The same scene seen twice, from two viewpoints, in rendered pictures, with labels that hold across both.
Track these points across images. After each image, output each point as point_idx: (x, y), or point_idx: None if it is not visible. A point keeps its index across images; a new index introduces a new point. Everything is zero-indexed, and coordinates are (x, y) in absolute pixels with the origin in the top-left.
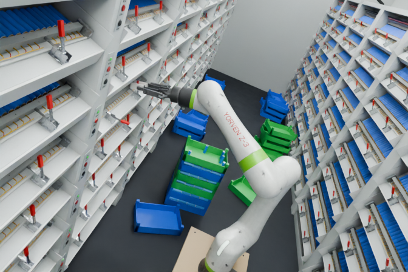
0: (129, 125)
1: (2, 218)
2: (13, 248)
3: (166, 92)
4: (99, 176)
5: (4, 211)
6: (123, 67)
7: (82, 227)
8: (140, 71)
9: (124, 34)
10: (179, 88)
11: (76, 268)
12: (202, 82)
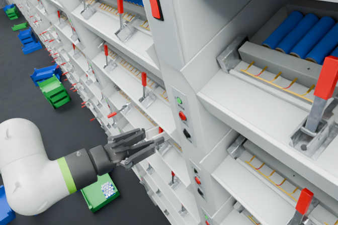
0: (183, 193)
1: (82, 64)
2: (99, 95)
3: (109, 144)
4: (162, 180)
5: (84, 64)
6: (105, 57)
7: (153, 189)
8: (124, 91)
9: (63, 3)
10: (91, 150)
11: (163, 222)
12: (26, 120)
